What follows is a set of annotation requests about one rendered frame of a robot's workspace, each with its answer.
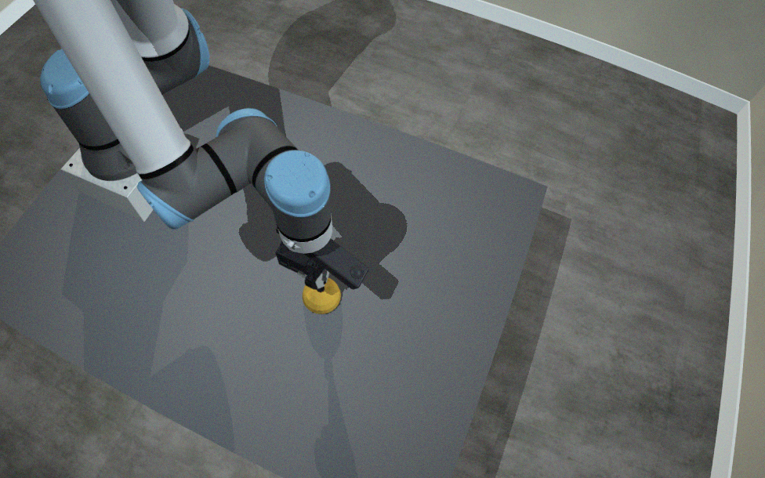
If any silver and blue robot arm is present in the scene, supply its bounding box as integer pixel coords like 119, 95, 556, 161
33, 0, 368, 289

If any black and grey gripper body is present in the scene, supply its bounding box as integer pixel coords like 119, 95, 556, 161
276, 242, 324, 279

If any yellow dome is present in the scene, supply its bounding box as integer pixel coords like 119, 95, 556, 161
303, 278, 341, 314

